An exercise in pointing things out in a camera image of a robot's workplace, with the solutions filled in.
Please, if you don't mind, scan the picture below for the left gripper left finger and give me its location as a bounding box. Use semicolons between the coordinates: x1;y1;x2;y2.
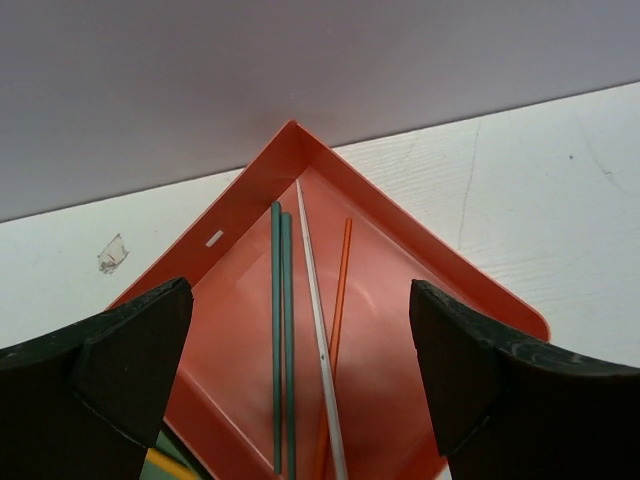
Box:
1;278;193;479

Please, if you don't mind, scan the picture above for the orange gold spoon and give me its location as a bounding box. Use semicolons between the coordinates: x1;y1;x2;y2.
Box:
146;448;198;480

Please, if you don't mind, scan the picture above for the green chopstick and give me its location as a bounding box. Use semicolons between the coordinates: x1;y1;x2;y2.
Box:
281;212;297;479

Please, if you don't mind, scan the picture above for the white chopstick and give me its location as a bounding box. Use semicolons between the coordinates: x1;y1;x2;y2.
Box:
295;180;348;480

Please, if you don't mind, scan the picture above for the red square container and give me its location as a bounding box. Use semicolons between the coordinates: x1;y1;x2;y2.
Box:
120;121;549;479

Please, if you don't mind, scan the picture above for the orange chopstick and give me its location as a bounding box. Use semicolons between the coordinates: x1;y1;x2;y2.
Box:
313;218;352;480

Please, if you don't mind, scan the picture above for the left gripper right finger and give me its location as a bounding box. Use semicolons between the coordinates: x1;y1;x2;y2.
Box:
409;280;639;479

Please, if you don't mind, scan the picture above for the green square container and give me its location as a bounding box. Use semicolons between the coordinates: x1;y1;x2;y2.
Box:
140;425;210;480

